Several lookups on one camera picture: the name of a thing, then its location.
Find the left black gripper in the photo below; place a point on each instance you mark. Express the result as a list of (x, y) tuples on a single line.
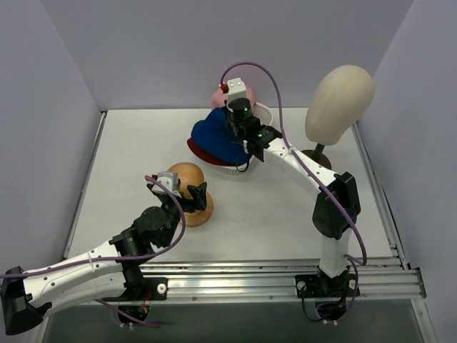
[(186, 203)]

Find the blue bucket hat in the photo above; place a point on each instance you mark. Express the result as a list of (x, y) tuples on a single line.
[(210, 135)]

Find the pink LA baseball cap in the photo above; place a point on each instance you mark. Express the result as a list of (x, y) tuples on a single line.
[(220, 99)]

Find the white perforated plastic basket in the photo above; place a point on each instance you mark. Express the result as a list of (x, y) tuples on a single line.
[(253, 139)]

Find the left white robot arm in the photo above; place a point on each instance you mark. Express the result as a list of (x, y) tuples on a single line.
[(109, 271)]

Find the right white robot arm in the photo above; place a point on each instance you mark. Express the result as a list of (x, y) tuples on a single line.
[(336, 208)]

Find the wooden hat stand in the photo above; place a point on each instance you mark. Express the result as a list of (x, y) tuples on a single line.
[(191, 174)]

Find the cream mannequin head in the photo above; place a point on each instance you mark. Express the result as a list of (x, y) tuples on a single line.
[(341, 98)]

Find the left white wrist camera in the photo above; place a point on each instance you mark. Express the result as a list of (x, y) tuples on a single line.
[(164, 182)]

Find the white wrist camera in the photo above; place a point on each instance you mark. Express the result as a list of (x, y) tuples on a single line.
[(164, 182), (234, 87)]

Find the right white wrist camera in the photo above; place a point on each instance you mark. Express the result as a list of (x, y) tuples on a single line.
[(234, 87)]

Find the aluminium mounting rail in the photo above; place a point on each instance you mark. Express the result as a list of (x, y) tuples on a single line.
[(257, 281)]

